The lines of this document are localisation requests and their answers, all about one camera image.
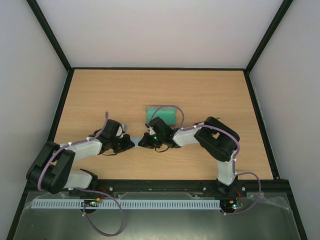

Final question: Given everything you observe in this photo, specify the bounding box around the grey felt glasses case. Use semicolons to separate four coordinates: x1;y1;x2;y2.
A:
146;105;177;126

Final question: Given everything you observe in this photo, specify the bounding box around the light blue cleaning cloth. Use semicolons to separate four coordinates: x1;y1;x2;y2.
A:
131;137;142;147

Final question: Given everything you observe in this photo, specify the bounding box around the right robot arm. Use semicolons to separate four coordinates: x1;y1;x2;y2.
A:
137;116;240;197

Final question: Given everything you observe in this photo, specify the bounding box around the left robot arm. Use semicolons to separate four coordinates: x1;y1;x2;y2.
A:
26;119;135;194

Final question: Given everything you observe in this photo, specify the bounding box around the clear plastic sheet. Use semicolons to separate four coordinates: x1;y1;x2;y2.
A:
14;192;300;240

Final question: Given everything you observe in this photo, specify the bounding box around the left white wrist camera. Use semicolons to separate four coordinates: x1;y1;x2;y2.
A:
116;124;127;138

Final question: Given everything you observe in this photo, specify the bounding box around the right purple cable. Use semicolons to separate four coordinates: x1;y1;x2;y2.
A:
144;105;262;216

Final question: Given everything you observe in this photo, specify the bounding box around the purple cable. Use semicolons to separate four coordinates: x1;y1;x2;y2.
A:
144;105;262;216
36;111;125;237

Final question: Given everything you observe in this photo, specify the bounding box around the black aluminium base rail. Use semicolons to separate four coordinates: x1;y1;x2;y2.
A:
24;178;291;198

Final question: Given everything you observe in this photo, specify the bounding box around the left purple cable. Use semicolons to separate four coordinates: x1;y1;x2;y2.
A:
36;111;125;237

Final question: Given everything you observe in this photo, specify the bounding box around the light blue slotted cable duct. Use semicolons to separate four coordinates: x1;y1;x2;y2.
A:
31;199;221;210

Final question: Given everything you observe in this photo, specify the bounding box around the black cage frame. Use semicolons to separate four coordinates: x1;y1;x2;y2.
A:
6;0;308;240

